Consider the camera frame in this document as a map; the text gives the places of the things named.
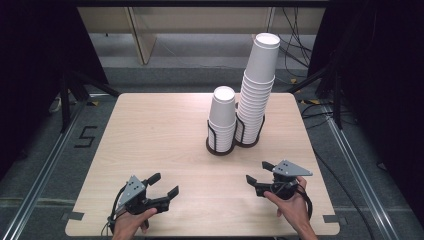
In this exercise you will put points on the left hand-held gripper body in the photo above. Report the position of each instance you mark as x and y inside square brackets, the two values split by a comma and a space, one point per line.
[133, 191]

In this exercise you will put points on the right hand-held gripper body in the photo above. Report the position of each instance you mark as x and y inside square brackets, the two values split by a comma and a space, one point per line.
[286, 170]

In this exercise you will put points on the short stack of white cups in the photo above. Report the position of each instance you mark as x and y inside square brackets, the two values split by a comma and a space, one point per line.
[222, 113]

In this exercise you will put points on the tall stack of white cups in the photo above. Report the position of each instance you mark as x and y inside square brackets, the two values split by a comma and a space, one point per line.
[258, 83]

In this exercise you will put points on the person's left hand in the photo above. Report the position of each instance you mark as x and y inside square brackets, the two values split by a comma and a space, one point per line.
[128, 226]

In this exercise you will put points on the person's right hand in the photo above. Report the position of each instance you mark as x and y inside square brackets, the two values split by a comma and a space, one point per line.
[293, 210]

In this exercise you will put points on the black tape piece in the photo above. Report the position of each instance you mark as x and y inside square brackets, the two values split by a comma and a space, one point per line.
[333, 219]
[72, 216]

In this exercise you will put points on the black tape floor mark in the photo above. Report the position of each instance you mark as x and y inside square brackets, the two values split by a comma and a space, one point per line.
[86, 136]

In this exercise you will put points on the yellow tape piece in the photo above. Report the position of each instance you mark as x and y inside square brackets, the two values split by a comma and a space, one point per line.
[314, 101]
[95, 103]
[293, 81]

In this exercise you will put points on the black metal stand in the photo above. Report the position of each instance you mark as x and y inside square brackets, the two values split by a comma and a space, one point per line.
[337, 100]
[65, 103]

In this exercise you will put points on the dark curtain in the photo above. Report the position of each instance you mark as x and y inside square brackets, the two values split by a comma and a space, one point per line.
[33, 66]
[383, 83]

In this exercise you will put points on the beige wooden shelf unit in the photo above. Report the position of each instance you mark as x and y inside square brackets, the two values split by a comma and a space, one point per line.
[143, 40]

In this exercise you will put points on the metal floor rail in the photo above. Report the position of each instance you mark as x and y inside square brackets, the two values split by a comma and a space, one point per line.
[40, 186]
[360, 173]

